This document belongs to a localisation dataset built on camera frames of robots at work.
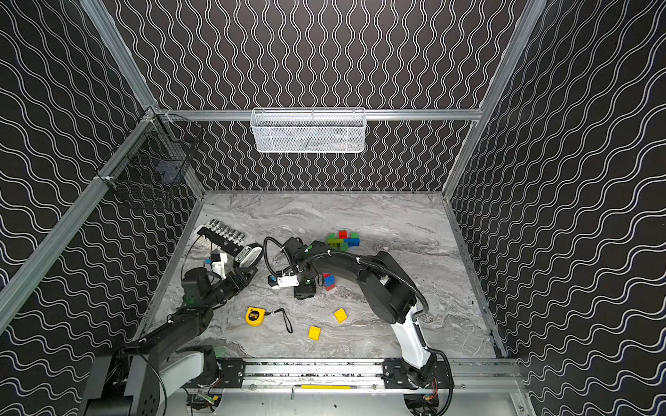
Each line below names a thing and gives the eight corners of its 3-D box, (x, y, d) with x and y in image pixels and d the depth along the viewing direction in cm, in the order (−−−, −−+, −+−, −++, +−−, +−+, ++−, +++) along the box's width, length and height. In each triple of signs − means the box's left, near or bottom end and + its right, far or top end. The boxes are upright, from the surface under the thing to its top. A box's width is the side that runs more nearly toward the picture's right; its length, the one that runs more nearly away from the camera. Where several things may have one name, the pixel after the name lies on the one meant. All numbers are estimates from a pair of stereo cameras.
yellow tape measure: (245, 326, 85) (243, 323, 83) (248, 310, 89) (246, 307, 87) (268, 326, 85) (266, 323, 83) (270, 310, 89) (269, 307, 87)
